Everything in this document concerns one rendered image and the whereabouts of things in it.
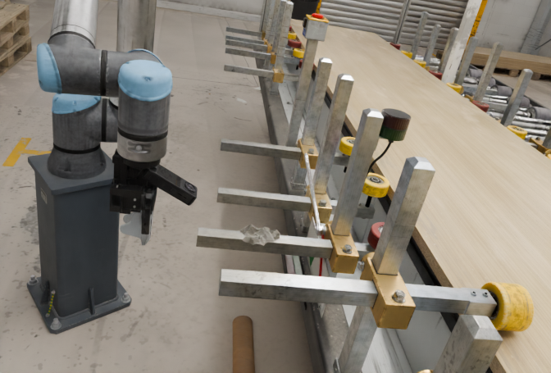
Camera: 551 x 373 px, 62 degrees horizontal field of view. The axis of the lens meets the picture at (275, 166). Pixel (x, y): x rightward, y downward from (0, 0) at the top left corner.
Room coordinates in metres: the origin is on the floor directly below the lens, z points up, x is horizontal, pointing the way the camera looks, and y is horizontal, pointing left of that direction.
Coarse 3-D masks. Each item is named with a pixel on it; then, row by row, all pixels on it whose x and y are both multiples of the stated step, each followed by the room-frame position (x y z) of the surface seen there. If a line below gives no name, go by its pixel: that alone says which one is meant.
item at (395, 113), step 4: (388, 108) 0.92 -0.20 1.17; (388, 112) 0.89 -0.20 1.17; (392, 112) 0.90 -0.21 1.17; (396, 112) 0.91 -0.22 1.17; (400, 112) 0.91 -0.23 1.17; (404, 112) 0.92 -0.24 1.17; (396, 116) 0.88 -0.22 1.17; (400, 116) 0.88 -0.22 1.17; (404, 116) 0.89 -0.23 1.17; (408, 116) 0.89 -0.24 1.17; (388, 140) 0.90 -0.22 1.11; (392, 140) 0.88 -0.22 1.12; (376, 144) 0.88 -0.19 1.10; (388, 144) 0.90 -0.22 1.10; (388, 148) 0.90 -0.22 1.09; (384, 152) 0.90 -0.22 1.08; (380, 156) 0.90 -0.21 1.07; (376, 160) 0.90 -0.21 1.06; (372, 164) 0.90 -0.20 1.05; (368, 172) 0.90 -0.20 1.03
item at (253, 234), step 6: (246, 228) 0.83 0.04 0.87; (252, 228) 0.83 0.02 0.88; (258, 228) 0.84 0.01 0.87; (264, 228) 0.84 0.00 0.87; (246, 234) 0.82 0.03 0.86; (252, 234) 0.82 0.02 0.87; (258, 234) 0.82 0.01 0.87; (264, 234) 0.82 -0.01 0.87; (270, 234) 0.82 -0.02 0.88; (276, 234) 0.83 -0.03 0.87; (246, 240) 0.79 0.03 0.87; (252, 240) 0.79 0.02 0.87; (258, 240) 0.80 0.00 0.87; (264, 240) 0.81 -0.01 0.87; (270, 240) 0.81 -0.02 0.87
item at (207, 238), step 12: (204, 228) 0.81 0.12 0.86; (204, 240) 0.79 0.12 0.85; (216, 240) 0.79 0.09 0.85; (228, 240) 0.80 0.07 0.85; (240, 240) 0.80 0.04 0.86; (276, 240) 0.82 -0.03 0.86; (288, 240) 0.83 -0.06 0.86; (300, 240) 0.84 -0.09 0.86; (312, 240) 0.85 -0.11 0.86; (324, 240) 0.86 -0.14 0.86; (276, 252) 0.82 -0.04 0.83; (288, 252) 0.82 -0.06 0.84; (300, 252) 0.82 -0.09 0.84; (312, 252) 0.83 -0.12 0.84; (324, 252) 0.83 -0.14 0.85; (360, 252) 0.85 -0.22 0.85
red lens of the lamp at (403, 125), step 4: (384, 112) 0.89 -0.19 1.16; (384, 116) 0.89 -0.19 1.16; (388, 116) 0.88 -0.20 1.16; (392, 116) 0.88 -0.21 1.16; (384, 120) 0.89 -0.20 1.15; (388, 120) 0.88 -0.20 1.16; (392, 120) 0.88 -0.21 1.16; (396, 120) 0.87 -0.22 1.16; (400, 120) 0.87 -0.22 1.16; (404, 120) 0.88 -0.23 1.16; (408, 120) 0.88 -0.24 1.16; (384, 124) 0.88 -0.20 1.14; (388, 124) 0.88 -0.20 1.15; (392, 124) 0.87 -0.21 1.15; (396, 124) 0.87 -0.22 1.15; (400, 124) 0.87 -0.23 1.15; (404, 124) 0.88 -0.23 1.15; (408, 124) 0.89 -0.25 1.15; (392, 128) 0.87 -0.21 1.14; (396, 128) 0.87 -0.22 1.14; (400, 128) 0.87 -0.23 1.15; (404, 128) 0.88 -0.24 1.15
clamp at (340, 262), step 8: (328, 224) 0.91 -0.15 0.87; (328, 232) 0.89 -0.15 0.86; (336, 240) 0.85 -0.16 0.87; (344, 240) 0.86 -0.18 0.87; (352, 240) 0.86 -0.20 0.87; (336, 248) 0.82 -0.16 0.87; (336, 256) 0.80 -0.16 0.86; (344, 256) 0.80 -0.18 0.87; (352, 256) 0.81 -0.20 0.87; (336, 264) 0.80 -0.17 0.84; (344, 264) 0.81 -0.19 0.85; (352, 264) 0.81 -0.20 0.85; (336, 272) 0.80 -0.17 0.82; (344, 272) 0.81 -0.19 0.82; (352, 272) 0.81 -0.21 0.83
